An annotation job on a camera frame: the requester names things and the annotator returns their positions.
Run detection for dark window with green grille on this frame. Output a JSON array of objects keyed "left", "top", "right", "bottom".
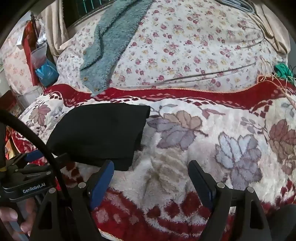
[{"left": 62, "top": 0, "right": 109, "bottom": 24}]

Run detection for teal fluffy towel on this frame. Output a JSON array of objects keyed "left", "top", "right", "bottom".
[{"left": 80, "top": 0, "right": 154, "bottom": 97}]

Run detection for small-flower print bedsheet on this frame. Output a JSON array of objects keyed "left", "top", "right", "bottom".
[{"left": 57, "top": 0, "right": 289, "bottom": 93}]

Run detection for grey-blue folded cloth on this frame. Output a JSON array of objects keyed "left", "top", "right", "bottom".
[{"left": 217, "top": 0, "right": 255, "bottom": 13}]

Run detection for green yarn ball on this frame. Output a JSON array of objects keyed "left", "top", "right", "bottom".
[{"left": 274, "top": 64, "right": 294, "bottom": 80}]

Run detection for beige cloth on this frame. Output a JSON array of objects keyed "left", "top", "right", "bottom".
[{"left": 253, "top": 2, "right": 290, "bottom": 54}]

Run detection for red white floral plush blanket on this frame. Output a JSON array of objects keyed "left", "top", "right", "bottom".
[{"left": 7, "top": 83, "right": 296, "bottom": 241}]

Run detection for black pants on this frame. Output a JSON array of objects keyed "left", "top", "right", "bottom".
[{"left": 46, "top": 103, "right": 151, "bottom": 172}]

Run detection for black cable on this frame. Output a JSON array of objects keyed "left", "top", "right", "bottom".
[{"left": 0, "top": 109, "right": 71, "bottom": 204}]

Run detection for beige curtain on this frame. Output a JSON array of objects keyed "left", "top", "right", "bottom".
[{"left": 44, "top": 0, "right": 70, "bottom": 56}]

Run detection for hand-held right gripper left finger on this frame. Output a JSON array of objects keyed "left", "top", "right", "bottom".
[{"left": 29, "top": 159, "right": 115, "bottom": 241}]

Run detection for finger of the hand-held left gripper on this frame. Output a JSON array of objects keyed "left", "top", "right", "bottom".
[
  {"left": 52, "top": 153, "right": 78, "bottom": 164},
  {"left": 6, "top": 149, "right": 45, "bottom": 167}
]

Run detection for red hanging cloth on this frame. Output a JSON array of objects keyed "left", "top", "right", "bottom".
[{"left": 23, "top": 21, "right": 38, "bottom": 86}]

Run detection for clear plastic bag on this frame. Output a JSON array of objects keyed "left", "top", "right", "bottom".
[{"left": 30, "top": 43, "right": 48, "bottom": 66}]

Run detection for pink floral quilt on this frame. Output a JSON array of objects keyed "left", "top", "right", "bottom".
[{"left": 2, "top": 25, "right": 35, "bottom": 93}]

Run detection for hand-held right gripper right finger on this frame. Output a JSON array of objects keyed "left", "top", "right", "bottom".
[{"left": 188, "top": 160, "right": 272, "bottom": 241}]

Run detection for person's left hand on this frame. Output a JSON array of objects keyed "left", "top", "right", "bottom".
[{"left": 0, "top": 200, "right": 38, "bottom": 241}]

